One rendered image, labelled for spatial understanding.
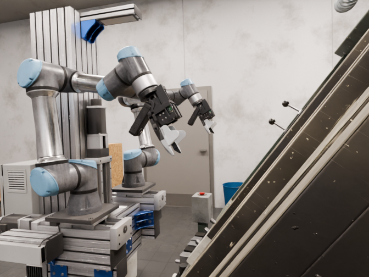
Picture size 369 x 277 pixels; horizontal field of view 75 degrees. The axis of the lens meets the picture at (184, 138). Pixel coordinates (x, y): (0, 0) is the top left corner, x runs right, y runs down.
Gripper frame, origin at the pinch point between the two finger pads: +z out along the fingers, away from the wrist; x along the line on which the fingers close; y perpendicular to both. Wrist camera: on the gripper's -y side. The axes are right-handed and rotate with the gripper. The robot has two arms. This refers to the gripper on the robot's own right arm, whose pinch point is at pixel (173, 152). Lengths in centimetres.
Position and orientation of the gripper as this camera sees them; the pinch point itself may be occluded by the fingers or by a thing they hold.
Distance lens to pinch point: 74.0
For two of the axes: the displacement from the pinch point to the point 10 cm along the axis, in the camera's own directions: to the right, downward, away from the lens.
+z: 4.8, 8.8, -0.8
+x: 2.4, -0.4, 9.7
